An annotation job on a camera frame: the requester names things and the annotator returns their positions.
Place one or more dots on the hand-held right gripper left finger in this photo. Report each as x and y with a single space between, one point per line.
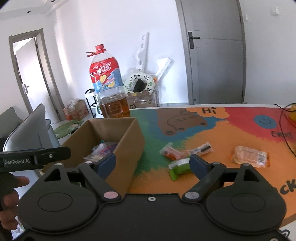
106 165

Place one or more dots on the black metal rack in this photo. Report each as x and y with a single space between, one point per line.
91 102

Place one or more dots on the orange bread packet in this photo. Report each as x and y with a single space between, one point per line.
251 156

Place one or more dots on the tall white foam piece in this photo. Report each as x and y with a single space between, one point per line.
142 51

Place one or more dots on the angled white foam piece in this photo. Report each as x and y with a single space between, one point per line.
164 67

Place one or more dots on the large cooking oil bottle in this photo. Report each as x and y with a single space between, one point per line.
107 78

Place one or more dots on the snack packets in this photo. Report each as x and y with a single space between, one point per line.
94 154

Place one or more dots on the green floor rug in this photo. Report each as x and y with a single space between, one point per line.
68 127

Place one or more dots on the green white snack packet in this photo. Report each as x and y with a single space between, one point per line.
179 168

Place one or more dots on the person's left hand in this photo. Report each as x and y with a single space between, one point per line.
10 201

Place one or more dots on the cardboard box with black print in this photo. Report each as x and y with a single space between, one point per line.
141 100

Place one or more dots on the black white stick packet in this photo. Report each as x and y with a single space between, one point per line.
200 148

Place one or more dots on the colourful printed table mat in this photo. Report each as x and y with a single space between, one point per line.
231 129

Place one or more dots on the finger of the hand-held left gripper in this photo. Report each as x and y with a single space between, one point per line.
57 153

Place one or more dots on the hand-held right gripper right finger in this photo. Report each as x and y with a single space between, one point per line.
198 166

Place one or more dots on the small red orange snack packet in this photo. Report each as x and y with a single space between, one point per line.
171 151

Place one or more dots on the brown cardboard box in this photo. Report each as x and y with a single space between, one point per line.
124 150

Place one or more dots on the grey open interior door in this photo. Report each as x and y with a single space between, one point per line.
27 76

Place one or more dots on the yellow tape roll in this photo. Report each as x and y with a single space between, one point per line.
291 113

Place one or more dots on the grey chair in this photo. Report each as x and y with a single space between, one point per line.
25 129

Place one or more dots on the grey closed door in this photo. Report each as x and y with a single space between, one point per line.
215 58

